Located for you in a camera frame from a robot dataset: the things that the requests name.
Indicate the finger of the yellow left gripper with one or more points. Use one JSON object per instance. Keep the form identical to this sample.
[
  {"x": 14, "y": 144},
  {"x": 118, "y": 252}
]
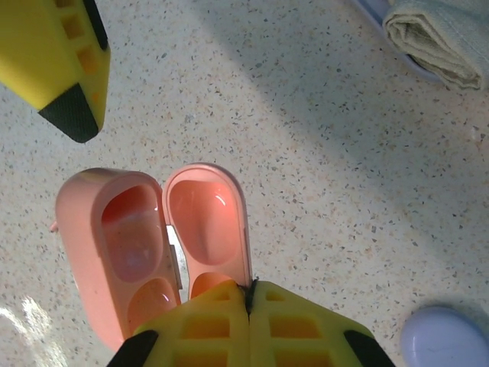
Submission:
[{"x": 38, "y": 49}]

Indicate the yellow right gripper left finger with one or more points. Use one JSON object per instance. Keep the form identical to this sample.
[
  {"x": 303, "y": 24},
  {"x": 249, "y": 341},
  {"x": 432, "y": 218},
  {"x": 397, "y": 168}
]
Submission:
[{"x": 206, "y": 332}]

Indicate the purple earbud charging case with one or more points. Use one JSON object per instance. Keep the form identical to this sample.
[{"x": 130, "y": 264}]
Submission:
[{"x": 447, "y": 340}]

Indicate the folded beige cloth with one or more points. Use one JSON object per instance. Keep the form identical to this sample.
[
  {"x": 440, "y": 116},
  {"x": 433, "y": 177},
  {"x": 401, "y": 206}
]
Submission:
[{"x": 439, "y": 38}]

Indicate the pink earbud charging case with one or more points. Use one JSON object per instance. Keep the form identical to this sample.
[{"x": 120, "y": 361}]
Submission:
[{"x": 130, "y": 229}]

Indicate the lavender plastic tray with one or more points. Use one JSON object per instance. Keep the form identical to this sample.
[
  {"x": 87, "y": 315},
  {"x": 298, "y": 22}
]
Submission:
[{"x": 368, "y": 9}]

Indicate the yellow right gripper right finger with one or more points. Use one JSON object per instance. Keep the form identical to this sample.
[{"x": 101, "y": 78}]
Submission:
[{"x": 298, "y": 332}]

